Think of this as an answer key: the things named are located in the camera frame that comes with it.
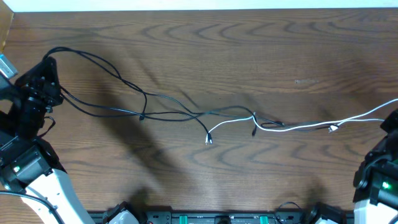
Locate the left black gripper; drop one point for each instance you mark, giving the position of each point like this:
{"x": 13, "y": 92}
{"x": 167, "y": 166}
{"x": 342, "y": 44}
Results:
{"x": 35, "y": 83}

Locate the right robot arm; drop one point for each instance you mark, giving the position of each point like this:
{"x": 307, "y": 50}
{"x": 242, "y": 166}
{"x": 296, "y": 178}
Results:
{"x": 375, "y": 181}

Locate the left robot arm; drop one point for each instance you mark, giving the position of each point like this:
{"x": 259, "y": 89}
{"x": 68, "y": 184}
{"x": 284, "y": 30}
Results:
{"x": 30, "y": 168}

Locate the cardboard panel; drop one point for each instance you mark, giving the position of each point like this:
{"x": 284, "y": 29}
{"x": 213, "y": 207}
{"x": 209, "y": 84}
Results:
{"x": 6, "y": 19}

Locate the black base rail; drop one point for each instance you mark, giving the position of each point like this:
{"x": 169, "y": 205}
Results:
{"x": 288, "y": 212}

